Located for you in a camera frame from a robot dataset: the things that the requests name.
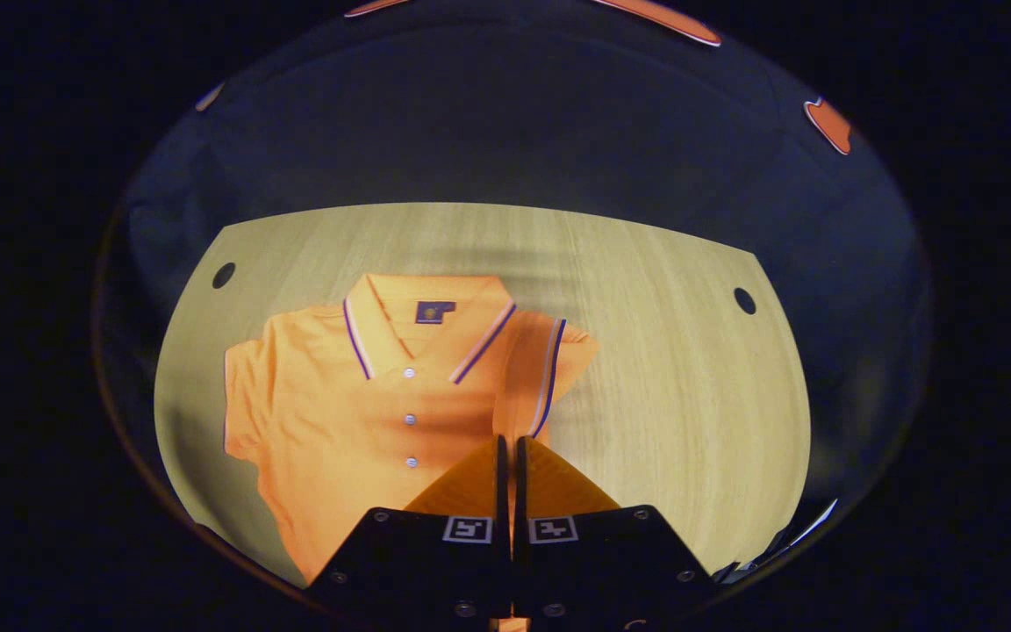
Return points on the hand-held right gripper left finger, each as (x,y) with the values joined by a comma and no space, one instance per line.
(435,562)

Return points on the orange T-shirt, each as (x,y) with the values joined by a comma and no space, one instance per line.
(339,439)

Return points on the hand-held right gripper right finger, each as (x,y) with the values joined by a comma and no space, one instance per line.
(593,562)

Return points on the black backdrop cloth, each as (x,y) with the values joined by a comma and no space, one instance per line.
(514,132)

